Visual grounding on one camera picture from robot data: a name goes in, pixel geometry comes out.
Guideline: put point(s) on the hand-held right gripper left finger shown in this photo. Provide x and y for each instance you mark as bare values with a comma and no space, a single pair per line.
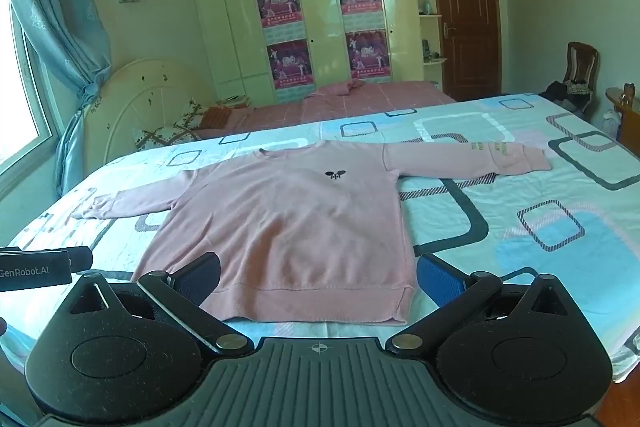
200,281

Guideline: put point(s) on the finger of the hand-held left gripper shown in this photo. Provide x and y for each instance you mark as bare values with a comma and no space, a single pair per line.
80,258

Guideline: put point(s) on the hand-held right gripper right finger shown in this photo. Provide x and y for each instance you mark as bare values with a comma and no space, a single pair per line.
440,281

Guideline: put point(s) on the pink sweater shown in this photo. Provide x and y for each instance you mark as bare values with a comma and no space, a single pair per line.
300,227

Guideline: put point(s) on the dark clothes pile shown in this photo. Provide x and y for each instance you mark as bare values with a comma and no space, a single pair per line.
565,92

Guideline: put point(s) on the patterned blue bed sheet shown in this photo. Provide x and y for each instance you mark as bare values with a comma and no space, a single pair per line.
525,217

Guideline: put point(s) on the patterned white pillow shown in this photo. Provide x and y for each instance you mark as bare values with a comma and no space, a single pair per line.
167,129

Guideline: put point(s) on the window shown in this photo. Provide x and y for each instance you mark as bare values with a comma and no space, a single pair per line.
20,107

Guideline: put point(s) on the orange brown cushion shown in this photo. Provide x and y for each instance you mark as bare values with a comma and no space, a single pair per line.
217,117

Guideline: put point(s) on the white round headboard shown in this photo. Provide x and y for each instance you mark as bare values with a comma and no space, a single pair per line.
145,92

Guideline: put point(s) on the stack of books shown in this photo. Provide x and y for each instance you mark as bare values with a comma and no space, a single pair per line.
235,101

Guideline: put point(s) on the pink checked bed sheet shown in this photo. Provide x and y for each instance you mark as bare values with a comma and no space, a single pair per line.
350,109

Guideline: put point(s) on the folded pink cloth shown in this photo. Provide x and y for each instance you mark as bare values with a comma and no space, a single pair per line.
337,89

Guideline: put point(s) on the blue curtain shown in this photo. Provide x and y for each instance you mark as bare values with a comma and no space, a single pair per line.
60,22

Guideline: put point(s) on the wooden side table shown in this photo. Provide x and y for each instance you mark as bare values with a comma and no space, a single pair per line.
627,117

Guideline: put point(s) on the brown wooden door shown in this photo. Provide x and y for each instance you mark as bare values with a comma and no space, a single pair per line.
465,22

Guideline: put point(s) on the brown wooden chair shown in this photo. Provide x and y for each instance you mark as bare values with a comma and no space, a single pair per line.
582,62

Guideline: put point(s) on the brown bottle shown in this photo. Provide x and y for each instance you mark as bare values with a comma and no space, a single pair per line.
628,94

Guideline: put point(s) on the white corner shelves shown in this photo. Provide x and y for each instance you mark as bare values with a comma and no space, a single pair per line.
430,14

